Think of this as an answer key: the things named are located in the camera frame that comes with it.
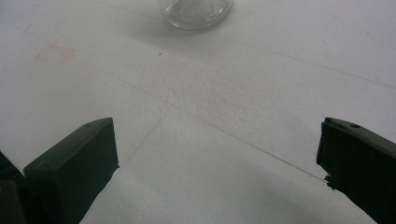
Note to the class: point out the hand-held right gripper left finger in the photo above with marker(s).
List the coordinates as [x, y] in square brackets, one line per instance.
[71, 171]

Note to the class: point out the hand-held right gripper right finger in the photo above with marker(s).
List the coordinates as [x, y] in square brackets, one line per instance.
[361, 165]

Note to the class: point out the clear glass jar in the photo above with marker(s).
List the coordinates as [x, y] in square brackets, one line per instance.
[196, 13]

